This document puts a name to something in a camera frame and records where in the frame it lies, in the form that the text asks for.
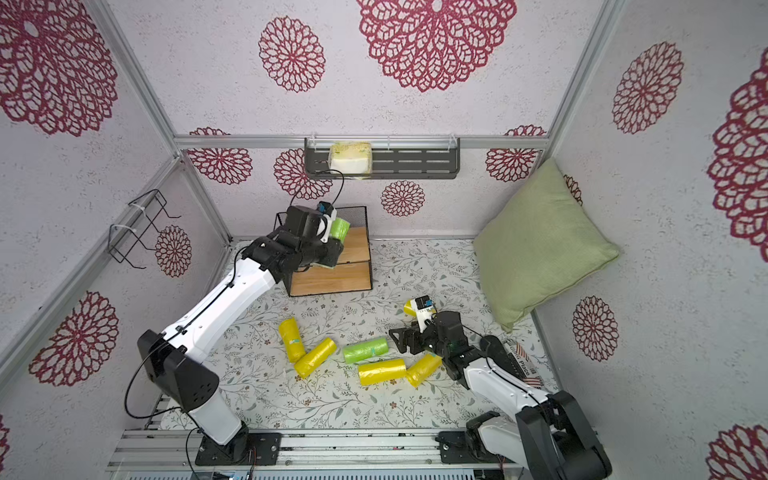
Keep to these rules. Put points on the yellow trash bag roll right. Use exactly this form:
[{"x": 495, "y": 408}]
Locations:
[{"x": 423, "y": 369}]

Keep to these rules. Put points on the yellow trash bag roll left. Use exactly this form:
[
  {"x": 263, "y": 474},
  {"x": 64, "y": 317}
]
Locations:
[{"x": 291, "y": 338}]

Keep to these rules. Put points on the yellow trash bag roll centre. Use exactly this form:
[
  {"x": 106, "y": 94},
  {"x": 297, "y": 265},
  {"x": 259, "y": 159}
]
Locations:
[{"x": 381, "y": 371}]

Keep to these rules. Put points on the green cushion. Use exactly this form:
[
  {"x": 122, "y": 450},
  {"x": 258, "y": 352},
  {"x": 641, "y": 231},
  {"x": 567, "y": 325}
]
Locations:
[{"x": 540, "y": 245}]

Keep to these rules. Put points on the grey wall metal rack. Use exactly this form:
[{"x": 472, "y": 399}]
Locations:
[{"x": 391, "y": 160}]

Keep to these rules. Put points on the yellow trash bag roll diagonal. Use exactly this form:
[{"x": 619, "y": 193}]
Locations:
[{"x": 316, "y": 357}]

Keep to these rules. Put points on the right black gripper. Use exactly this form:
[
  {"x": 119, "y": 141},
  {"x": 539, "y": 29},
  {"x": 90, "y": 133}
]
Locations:
[{"x": 417, "y": 339}]

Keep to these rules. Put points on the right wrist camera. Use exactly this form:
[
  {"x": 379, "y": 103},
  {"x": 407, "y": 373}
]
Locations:
[{"x": 424, "y": 311}]

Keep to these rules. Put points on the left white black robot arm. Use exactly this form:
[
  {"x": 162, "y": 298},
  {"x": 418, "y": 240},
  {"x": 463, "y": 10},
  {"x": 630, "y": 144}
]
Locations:
[{"x": 174, "y": 358}]

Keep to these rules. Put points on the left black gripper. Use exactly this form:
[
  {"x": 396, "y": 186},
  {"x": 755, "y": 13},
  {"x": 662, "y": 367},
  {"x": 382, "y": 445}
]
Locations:
[{"x": 334, "y": 253}]

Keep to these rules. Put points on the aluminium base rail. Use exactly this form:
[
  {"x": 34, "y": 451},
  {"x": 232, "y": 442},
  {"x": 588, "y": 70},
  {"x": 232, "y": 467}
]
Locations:
[{"x": 299, "y": 449}]

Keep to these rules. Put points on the black wire wall hook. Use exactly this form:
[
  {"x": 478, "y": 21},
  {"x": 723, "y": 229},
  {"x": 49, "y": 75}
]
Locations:
[{"x": 124, "y": 238}]

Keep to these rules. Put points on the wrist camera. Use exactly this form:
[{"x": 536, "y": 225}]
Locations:
[
  {"x": 328, "y": 215},
  {"x": 424, "y": 311}
]

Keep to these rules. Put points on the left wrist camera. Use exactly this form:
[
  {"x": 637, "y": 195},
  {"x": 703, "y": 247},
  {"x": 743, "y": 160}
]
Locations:
[{"x": 328, "y": 215}]

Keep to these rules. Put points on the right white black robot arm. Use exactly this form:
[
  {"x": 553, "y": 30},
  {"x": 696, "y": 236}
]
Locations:
[{"x": 547, "y": 434}]

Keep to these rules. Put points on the green trash bag roll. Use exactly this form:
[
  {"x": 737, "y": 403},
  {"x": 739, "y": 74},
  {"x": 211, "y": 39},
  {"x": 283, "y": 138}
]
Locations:
[
  {"x": 365, "y": 350},
  {"x": 339, "y": 230}
]

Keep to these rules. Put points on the white sponge block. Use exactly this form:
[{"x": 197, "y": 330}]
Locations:
[{"x": 351, "y": 158}]

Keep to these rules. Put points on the black wire wooden shelf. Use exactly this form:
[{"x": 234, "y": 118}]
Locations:
[{"x": 353, "y": 273}]

